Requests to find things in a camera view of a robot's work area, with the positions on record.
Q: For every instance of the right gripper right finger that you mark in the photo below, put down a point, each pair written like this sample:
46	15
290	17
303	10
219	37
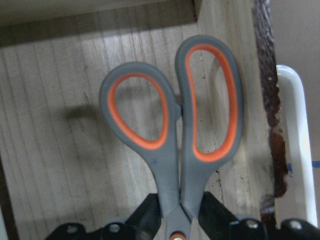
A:
220	224

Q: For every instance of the orange grey scissors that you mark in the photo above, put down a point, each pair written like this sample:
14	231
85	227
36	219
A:
180	170

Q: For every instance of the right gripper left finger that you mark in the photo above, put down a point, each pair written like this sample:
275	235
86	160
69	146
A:
142	224

